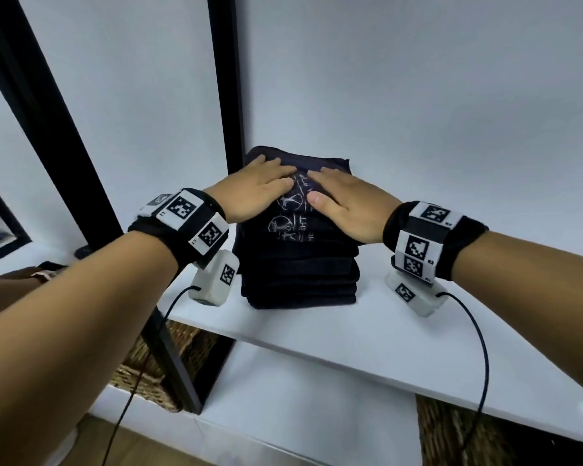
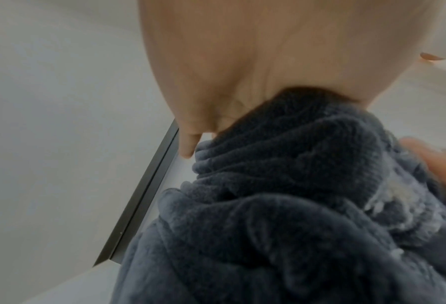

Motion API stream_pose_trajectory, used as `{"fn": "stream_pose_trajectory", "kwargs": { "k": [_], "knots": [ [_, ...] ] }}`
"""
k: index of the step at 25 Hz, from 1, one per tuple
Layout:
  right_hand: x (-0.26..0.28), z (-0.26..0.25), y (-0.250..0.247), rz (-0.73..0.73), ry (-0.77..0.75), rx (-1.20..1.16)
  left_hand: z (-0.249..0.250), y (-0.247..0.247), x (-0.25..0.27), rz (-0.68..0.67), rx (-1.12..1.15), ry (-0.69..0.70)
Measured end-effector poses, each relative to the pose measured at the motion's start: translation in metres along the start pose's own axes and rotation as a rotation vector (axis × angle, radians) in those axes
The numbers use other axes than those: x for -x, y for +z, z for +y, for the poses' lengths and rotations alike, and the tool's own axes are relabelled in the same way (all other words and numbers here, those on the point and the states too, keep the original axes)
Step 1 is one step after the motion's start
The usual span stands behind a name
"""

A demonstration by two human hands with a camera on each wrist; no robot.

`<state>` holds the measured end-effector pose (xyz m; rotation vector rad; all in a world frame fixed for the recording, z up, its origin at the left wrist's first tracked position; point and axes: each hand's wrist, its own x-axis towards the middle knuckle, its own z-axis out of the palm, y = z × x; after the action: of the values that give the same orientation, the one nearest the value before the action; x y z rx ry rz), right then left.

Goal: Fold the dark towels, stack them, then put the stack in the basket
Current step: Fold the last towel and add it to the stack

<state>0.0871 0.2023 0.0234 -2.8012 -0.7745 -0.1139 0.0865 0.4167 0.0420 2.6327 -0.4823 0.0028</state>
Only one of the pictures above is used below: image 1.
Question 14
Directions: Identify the black right wristband with markers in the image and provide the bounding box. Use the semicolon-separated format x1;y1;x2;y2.
383;201;489;285

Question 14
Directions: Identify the person's right forearm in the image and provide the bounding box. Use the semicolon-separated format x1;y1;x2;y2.
451;231;583;401

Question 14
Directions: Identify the stack of dark folded clothes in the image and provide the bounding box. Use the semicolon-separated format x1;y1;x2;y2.
232;223;361;310

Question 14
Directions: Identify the black camera cable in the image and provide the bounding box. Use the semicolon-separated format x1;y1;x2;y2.
101;285;202;466
436;291;490;466

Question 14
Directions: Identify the woven wicker basket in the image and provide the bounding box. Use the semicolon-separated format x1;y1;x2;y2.
109;319;223;413
415;394;583;466

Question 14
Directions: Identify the person's left hand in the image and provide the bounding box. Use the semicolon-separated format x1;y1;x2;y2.
203;155;298;225

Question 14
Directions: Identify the black left wristband with markers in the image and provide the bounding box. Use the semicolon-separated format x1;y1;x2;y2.
128;188;230;270

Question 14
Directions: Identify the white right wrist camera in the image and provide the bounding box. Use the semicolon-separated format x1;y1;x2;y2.
385;271;449;318

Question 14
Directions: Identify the slanted black frame post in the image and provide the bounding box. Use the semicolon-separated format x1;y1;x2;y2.
0;0;204;416

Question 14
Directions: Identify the upright black frame post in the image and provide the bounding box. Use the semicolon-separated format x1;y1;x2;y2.
206;0;246;176

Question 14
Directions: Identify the person's left forearm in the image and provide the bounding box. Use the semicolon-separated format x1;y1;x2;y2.
0;231;179;466

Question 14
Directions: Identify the person's right hand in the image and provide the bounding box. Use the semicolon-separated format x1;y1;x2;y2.
306;168;403;245

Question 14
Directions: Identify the black wristband with markers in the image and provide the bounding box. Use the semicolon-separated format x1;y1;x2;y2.
383;201;489;285
128;188;230;270

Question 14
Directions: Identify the black right camera cable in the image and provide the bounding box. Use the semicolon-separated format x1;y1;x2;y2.
436;291;490;466

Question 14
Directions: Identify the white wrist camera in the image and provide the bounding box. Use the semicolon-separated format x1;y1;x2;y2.
189;250;240;306
385;271;449;318

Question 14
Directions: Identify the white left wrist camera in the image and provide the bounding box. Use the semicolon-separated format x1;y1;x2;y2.
189;250;240;306

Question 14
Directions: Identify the dark printed shirt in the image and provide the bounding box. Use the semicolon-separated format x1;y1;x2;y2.
240;145;363;248

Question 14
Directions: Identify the black left camera cable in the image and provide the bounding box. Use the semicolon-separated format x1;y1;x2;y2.
101;285;202;466

